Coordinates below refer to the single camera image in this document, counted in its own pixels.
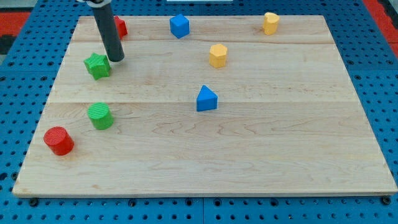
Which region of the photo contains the blue triangle block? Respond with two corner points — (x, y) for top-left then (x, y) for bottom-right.
(196, 85), (218, 111)

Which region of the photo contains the light wooden board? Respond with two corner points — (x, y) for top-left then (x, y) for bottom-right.
(12, 16), (397, 198)

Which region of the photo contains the yellow hexagon block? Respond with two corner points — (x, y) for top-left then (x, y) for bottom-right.
(209, 44), (228, 68)

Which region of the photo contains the blue cube block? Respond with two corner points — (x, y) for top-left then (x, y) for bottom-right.
(169, 14), (190, 39)

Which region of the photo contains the green cylinder block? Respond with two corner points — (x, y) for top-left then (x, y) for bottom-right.
(87, 102), (114, 130)

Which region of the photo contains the green star block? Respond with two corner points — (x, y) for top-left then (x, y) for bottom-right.
(83, 53), (111, 80)

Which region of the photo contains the yellow heart block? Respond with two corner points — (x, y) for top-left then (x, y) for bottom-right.
(262, 12), (280, 35)

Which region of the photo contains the red star block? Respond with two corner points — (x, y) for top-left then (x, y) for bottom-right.
(114, 16), (128, 40)

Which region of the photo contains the red cylinder block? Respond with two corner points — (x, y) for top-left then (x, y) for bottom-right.
(44, 126), (74, 156)

